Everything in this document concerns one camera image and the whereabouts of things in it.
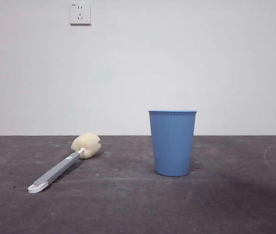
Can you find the blue ribbed plastic cup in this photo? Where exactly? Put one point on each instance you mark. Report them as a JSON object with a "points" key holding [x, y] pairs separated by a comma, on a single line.
{"points": [[172, 146]]}

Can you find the white wall socket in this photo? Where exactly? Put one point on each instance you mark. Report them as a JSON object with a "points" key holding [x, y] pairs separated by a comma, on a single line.
{"points": [[80, 14]]}

